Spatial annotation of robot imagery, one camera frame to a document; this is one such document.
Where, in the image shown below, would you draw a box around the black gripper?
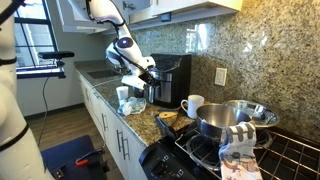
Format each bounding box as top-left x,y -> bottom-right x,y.
138,71 -> 160,90

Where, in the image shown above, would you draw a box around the dark blue robot base platform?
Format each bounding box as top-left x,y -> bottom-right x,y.
39,134 -> 111,180

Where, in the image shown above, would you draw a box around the black coffee machine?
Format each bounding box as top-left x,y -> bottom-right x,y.
146,53 -> 193,109

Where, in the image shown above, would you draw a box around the blue and white dish towel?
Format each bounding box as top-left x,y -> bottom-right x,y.
117,96 -> 148,117

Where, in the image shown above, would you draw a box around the dark wooden spatula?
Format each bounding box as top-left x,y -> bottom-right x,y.
169,108 -> 188,129

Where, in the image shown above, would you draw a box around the black and steel tongs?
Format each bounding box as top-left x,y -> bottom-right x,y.
154,114 -> 179,141

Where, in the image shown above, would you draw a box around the white ceramic mug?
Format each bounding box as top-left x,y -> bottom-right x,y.
180,94 -> 205,120

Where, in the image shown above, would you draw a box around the kitchen sink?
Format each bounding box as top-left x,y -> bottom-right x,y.
87,68 -> 118,80

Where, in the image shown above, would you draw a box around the small black under-cabinet box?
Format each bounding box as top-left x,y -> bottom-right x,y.
160,12 -> 173,23

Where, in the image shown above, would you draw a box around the deep stainless steel pot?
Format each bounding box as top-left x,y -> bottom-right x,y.
195,103 -> 253,139

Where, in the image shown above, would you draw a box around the white base kitchen cabinets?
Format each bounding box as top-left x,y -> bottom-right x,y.
75,71 -> 149,180

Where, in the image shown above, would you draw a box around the black electric stove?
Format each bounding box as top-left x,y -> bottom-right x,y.
138,118 -> 320,180

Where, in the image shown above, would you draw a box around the patterned dish towel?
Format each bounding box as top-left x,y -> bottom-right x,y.
218,120 -> 264,180

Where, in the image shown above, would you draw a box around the shallow stainless steel bowl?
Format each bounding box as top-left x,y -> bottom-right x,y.
222,99 -> 280,129

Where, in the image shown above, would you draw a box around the white wall outlet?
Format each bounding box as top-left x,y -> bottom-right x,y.
214,67 -> 228,87

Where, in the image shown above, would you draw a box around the white upper wall cabinets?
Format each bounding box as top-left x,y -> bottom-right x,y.
54,0 -> 244,35

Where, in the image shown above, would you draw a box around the black camera stand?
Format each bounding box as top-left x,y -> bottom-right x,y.
15,58 -> 68,80

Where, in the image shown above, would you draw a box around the black stereo camera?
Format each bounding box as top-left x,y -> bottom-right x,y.
37,50 -> 76,60

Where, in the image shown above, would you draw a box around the black camera cable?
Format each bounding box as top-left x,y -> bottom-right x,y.
36,76 -> 51,148

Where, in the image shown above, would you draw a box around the window with dark frame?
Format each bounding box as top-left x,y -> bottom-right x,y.
13,0 -> 65,79

